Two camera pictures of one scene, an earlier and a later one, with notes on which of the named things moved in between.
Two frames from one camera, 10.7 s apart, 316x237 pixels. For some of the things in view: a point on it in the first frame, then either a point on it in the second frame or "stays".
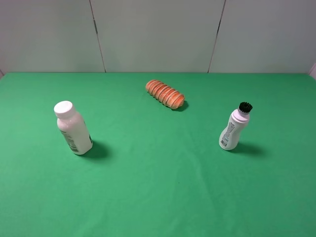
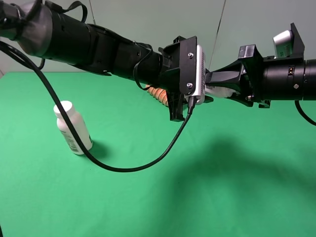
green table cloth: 153,171 stays
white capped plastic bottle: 73,128 stays
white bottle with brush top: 229,139 to 216,91
